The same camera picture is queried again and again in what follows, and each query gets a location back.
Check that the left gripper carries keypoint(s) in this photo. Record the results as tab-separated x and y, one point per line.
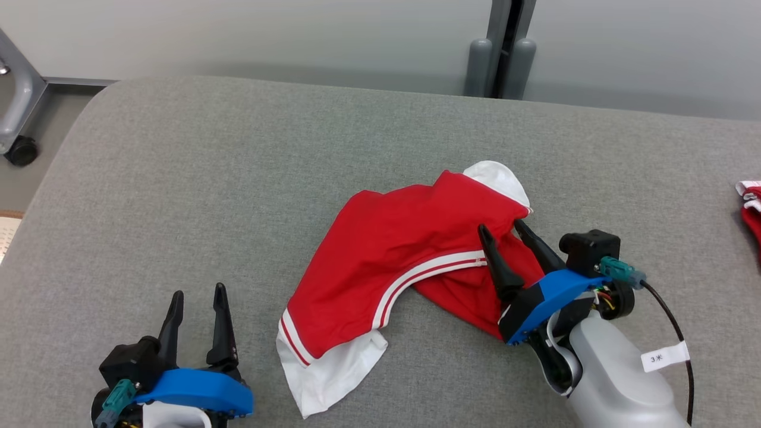
178	417

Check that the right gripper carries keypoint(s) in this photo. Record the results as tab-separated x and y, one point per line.
556	356

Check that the red and white garment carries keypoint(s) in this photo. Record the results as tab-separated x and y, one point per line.
392	249

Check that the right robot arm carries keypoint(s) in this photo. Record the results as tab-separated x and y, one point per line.
618	392

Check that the beige patterned floor mat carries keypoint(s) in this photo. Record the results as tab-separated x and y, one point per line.
7	238

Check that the black caster wheel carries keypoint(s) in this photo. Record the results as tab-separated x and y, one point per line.
22	151

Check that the right wrist camera blue mount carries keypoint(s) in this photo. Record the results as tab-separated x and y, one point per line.
559	288

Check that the wrist camera blue mount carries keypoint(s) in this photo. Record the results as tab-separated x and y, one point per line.
559	288
196	389

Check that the left wrist camera blue mount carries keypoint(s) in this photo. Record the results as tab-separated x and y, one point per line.
196	389

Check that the grey partition post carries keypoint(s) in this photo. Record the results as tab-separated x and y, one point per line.
502	47

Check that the grey metal cart frame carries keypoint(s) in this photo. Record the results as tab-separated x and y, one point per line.
21	101

